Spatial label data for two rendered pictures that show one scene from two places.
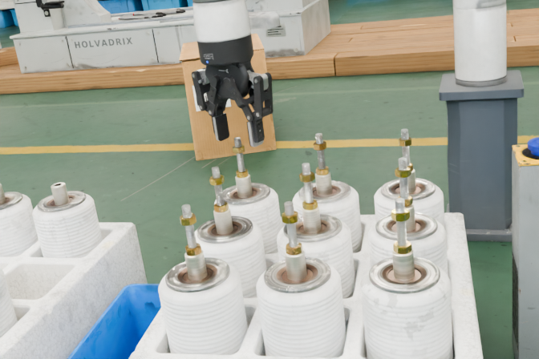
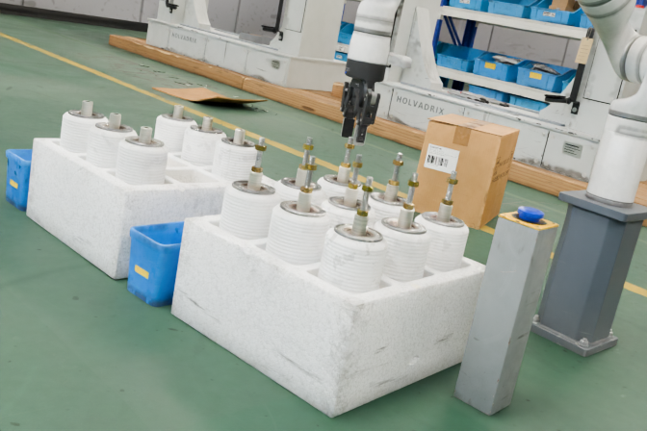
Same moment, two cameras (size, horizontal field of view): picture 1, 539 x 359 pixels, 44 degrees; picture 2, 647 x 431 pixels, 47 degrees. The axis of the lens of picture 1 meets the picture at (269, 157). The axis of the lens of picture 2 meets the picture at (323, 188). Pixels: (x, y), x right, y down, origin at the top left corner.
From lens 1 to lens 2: 65 cm
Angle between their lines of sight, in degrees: 25
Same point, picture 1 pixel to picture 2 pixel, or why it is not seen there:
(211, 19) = (356, 43)
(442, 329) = (358, 275)
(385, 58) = not seen: outside the picture
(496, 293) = not seen: hidden behind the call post
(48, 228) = (219, 153)
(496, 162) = (586, 273)
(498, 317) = not seen: hidden behind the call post
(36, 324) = (168, 190)
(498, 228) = (569, 336)
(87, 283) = (219, 193)
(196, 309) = (236, 201)
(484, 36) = (613, 158)
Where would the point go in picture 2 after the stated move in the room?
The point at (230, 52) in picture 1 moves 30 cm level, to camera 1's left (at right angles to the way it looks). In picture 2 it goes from (360, 70) to (226, 39)
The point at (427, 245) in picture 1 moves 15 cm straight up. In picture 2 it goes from (401, 237) to (421, 144)
